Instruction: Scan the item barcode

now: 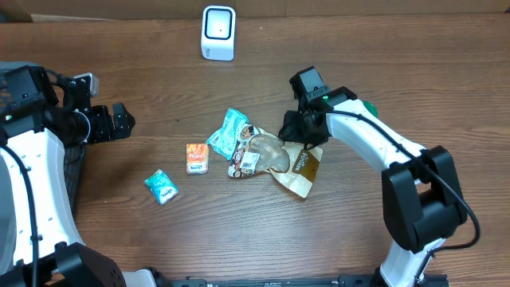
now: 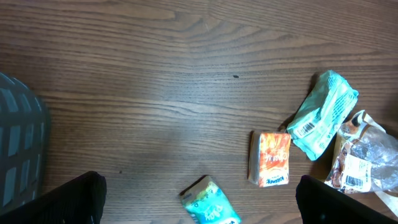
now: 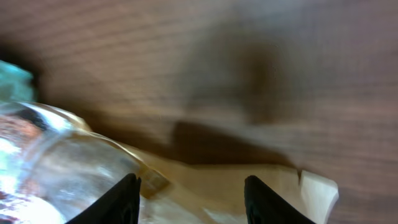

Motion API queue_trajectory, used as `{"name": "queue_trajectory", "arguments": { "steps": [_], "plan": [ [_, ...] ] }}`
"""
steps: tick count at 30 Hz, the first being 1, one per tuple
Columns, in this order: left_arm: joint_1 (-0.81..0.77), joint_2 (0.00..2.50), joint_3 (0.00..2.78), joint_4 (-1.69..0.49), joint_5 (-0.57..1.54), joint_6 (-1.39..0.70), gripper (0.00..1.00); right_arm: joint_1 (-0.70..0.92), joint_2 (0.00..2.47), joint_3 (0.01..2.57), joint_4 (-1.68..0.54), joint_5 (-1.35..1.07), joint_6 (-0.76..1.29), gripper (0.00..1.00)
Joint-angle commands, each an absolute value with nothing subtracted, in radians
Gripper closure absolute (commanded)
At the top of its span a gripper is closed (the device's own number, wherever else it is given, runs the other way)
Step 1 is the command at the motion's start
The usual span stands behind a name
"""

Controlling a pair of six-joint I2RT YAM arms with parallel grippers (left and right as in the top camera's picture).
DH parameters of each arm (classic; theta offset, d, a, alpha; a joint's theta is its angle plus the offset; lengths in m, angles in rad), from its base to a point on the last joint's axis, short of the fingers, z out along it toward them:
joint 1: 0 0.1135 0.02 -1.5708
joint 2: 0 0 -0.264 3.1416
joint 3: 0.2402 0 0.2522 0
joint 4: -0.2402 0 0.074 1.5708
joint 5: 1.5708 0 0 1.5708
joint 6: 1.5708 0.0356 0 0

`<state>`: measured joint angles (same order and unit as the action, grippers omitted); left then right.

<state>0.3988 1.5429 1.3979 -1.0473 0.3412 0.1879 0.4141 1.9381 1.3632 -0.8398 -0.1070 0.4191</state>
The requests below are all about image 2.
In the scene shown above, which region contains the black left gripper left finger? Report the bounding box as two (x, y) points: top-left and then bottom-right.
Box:
(1, 171), (106, 224)

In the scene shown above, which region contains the teal tissue pack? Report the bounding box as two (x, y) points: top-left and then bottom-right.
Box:
(180, 175), (242, 224)

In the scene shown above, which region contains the beige Pantree snack bag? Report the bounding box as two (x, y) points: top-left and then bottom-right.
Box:
(325, 110), (397, 215)

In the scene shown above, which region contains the orange tissue pack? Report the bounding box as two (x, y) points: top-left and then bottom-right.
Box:
(248, 131), (291, 188)

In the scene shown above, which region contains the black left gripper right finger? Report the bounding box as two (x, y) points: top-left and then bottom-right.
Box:
(295, 175), (397, 224)

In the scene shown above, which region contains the teal snack packet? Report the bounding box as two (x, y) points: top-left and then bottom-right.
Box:
(287, 70), (359, 161)

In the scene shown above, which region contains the grey plastic mesh basket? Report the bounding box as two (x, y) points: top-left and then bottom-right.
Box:
(1, 73), (50, 215)

